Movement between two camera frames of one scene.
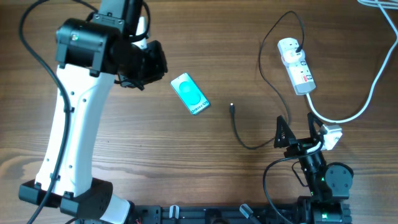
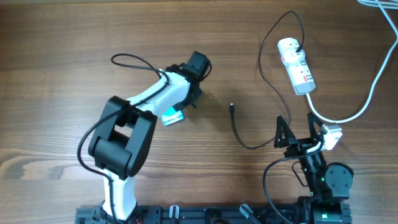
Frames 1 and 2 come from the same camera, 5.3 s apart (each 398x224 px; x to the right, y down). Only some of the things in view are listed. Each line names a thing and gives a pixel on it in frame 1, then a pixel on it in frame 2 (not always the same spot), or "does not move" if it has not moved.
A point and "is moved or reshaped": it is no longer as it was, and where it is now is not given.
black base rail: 145,213 does not move
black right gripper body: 300,147 does not move
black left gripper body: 144,65 to 190,99
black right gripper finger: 283,134 does not move
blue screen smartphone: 189,93 is moved or reshaped
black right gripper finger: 314,123 does not move
